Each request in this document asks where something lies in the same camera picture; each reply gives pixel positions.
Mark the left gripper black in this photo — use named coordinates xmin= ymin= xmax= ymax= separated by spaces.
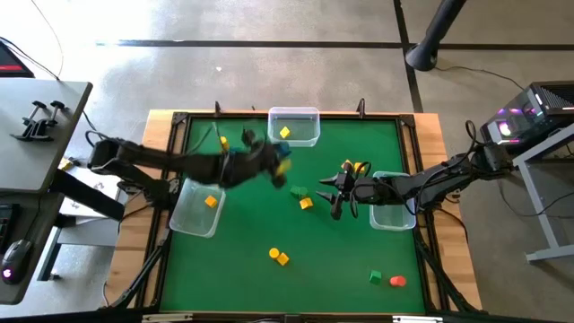
xmin=222 ymin=129 xmax=288 ymax=189

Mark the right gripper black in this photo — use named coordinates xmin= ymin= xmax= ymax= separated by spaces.
xmin=316 ymin=161 xmax=380 ymax=221

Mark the clear plastic bin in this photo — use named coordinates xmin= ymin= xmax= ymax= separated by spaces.
xmin=169 ymin=177 xmax=227 ymax=239
xmin=369 ymin=170 xmax=417 ymax=231
xmin=267 ymin=106 xmax=322 ymax=148

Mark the green felt mat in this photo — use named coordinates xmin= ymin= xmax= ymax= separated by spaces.
xmin=160 ymin=117 xmax=426 ymax=315

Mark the black stand pole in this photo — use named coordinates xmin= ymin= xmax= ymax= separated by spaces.
xmin=404 ymin=0 xmax=468 ymax=73

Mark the glass computer case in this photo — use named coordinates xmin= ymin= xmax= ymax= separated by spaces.
xmin=479 ymin=80 xmax=574 ymax=156

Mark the grey desk top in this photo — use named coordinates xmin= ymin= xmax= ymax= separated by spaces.
xmin=0 ymin=78 xmax=94 ymax=194

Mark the black screw clamp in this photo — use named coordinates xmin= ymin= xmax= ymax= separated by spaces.
xmin=27 ymin=100 xmax=67 ymax=143
xmin=9 ymin=100 xmax=48 ymax=142

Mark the dark desk top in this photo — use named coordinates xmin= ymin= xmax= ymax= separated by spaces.
xmin=0 ymin=191 xmax=66 ymax=306

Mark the black keyboard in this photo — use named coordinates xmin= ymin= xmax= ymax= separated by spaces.
xmin=0 ymin=204 xmax=17 ymax=253

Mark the black monitor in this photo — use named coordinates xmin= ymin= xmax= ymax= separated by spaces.
xmin=0 ymin=39 xmax=36 ymax=80

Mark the black computer mouse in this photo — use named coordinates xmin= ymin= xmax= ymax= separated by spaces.
xmin=0 ymin=238 xmax=34 ymax=286

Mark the silver metal bracket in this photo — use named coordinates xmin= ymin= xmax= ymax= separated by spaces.
xmin=392 ymin=315 xmax=444 ymax=323
xmin=141 ymin=313 xmax=194 ymax=323

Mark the black floor cable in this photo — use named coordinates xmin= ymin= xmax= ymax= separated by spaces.
xmin=434 ymin=65 xmax=526 ymax=92
xmin=82 ymin=110 xmax=99 ymax=134

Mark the white metal base plate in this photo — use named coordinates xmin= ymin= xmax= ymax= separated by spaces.
xmin=44 ymin=168 xmax=135 ymax=282

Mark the white metal table frame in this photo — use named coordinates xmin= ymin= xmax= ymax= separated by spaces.
xmin=513 ymin=123 xmax=574 ymax=264

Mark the black monitor cable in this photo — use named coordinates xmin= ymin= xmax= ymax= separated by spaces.
xmin=0 ymin=36 xmax=61 ymax=82

